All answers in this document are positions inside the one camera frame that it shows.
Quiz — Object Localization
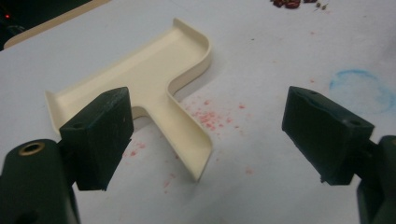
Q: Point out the cream plastic dustpan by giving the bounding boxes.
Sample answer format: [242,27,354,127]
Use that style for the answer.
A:
[44,17,214,183]

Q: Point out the scattered pink crumbs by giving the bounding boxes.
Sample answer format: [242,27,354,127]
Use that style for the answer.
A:
[122,99,256,195]

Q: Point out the wooden table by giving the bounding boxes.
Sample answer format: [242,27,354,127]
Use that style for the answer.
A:
[3,0,112,50]

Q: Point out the brown coffee beans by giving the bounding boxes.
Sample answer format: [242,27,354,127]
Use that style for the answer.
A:
[270,0,330,11]

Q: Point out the white table cover board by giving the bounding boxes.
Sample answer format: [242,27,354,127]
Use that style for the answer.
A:
[0,0,396,224]

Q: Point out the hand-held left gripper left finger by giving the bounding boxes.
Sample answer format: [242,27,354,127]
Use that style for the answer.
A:
[58,86,135,191]

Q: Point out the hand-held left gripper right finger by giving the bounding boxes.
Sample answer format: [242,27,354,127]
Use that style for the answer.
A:
[281,86,375,187]

